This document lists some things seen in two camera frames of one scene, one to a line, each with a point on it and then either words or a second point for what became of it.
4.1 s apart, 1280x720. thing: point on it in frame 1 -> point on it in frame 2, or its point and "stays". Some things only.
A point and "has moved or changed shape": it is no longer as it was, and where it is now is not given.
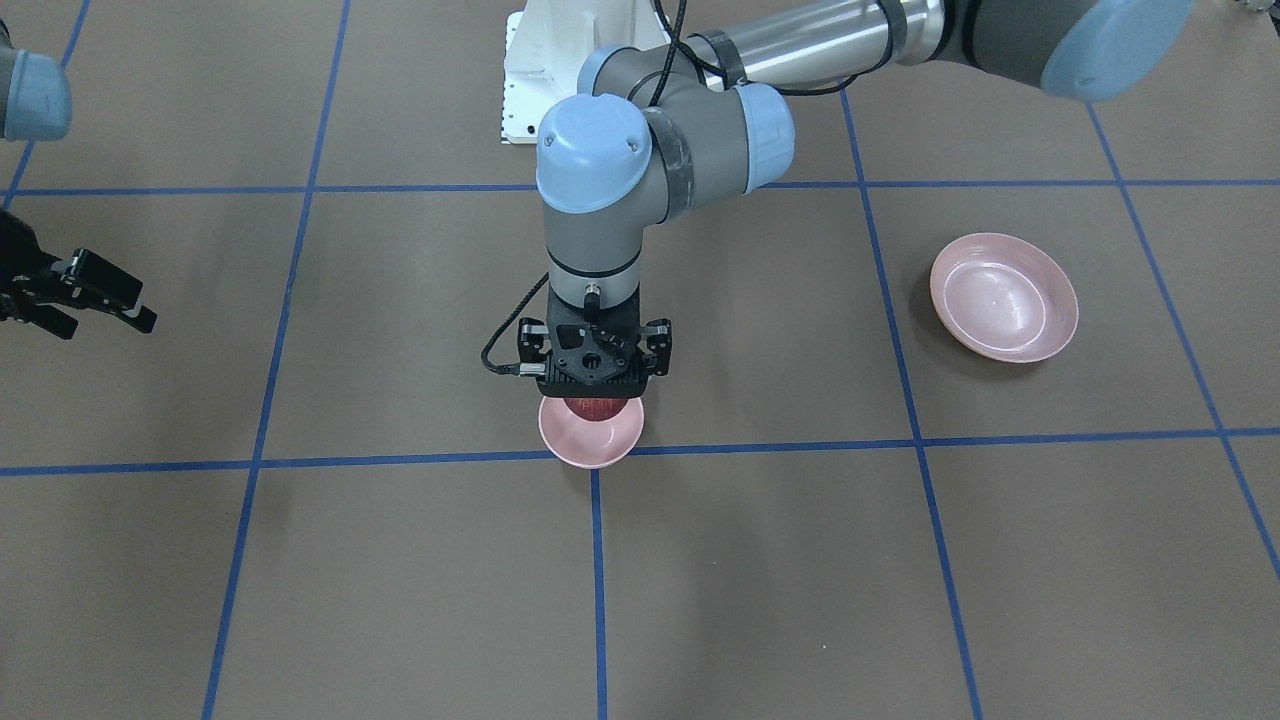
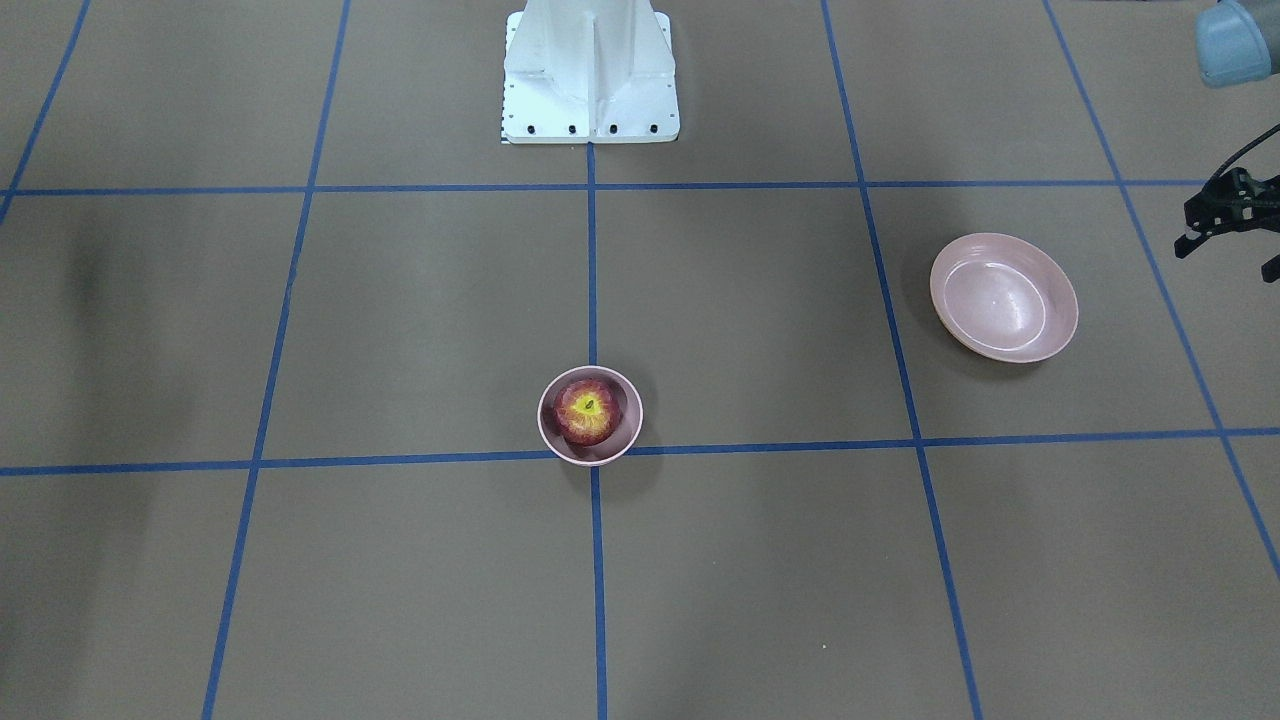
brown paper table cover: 973,410 stays
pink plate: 1005,297 stays
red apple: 596,409 has moved or changed shape
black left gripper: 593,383 -> 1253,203
